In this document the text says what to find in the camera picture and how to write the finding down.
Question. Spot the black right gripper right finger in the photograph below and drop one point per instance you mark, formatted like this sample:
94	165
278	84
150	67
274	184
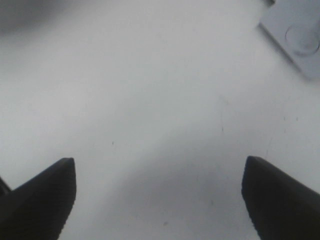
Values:
279	206

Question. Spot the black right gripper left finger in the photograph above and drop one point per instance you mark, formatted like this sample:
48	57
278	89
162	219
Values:
39	208

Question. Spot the white microwave oven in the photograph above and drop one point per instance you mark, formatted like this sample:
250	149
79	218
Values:
284	13

